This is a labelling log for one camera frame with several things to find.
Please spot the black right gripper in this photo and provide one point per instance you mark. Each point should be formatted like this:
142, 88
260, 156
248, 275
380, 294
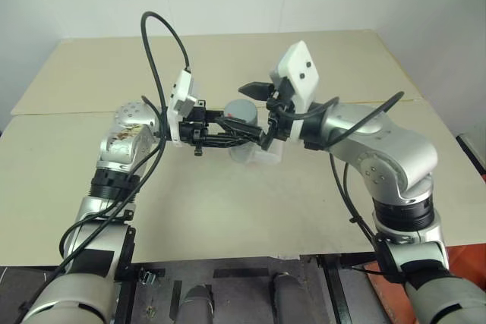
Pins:
280, 111

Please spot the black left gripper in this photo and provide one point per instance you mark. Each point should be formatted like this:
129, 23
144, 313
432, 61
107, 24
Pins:
191, 126

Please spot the grey cylindrical cup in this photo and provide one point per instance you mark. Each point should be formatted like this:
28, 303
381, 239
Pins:
243, 109

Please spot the clear plastic jar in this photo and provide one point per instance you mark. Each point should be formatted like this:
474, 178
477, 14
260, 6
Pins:
240, 154

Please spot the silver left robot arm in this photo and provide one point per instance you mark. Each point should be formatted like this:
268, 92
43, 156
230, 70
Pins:
114, 149

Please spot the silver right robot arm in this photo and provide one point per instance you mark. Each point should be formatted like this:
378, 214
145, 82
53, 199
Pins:
395, 149

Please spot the clear plastic box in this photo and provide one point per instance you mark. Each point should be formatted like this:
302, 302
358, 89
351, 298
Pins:
270, 153

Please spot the black tape strip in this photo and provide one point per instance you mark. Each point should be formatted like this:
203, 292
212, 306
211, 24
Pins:
239, 272

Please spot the small metal clip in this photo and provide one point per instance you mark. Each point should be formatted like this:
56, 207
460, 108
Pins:
146, 276

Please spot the dark rounded gray shape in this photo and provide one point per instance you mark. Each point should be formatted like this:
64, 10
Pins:
288, 295
195, 303

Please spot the orange sheet under table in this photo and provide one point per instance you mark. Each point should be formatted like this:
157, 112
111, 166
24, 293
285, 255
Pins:
379, 290

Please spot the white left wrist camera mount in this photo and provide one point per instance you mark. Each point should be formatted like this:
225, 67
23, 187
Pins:
181, 92

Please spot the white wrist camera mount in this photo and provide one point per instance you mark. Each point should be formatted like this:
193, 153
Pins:
302, 64
181, 92

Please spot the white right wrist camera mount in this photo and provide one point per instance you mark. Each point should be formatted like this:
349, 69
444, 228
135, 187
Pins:
302, 64

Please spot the black metal frame bar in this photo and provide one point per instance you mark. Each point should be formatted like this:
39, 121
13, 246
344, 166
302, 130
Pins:
336, 293

